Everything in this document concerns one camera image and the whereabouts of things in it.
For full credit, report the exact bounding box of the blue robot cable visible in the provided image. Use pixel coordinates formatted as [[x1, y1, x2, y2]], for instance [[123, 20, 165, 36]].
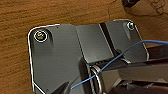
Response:
[[70, 39, 168, 90]]

